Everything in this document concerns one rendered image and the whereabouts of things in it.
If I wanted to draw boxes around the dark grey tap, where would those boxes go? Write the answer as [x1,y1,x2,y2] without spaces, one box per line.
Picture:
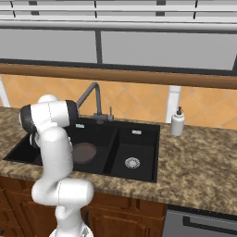
[75,81,115,125]

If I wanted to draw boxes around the brown wooden drawer front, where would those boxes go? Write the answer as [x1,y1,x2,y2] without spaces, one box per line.
[91,192,168,218]

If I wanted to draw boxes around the white soap dispenser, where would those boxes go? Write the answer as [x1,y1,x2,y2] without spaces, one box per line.
[169,106,186,137]

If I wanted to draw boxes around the brown wooden cupboard door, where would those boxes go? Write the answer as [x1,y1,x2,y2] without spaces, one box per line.
[81,206,164,237]

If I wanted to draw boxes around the window with grey frame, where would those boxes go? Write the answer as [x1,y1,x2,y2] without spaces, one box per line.
[0,0,237,78]

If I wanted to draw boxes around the dark brown round pan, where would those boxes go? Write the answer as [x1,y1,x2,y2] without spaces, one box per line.
[71,142,98,165]

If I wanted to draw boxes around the grey dishwasher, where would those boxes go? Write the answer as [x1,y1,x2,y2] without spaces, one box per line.
[161,205,237,237]

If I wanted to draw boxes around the black dishwasher handle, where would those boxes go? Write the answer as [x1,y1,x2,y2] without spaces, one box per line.
[182,215,237,236]

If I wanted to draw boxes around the black double sink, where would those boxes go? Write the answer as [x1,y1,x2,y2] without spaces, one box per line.
[3,116,161,183]

